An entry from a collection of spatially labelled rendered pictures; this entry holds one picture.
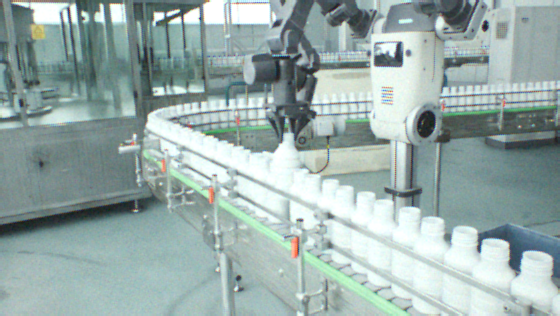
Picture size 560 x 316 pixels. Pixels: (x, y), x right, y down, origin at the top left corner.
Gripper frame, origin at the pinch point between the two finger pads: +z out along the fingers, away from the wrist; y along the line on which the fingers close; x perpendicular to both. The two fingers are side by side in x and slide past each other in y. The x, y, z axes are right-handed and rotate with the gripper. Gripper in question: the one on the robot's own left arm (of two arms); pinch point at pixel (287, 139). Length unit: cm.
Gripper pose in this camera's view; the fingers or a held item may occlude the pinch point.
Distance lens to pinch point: 119.1
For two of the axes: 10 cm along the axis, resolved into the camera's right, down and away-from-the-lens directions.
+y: 8.6, -1.5, 4.9
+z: 0.4, 9.7, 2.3
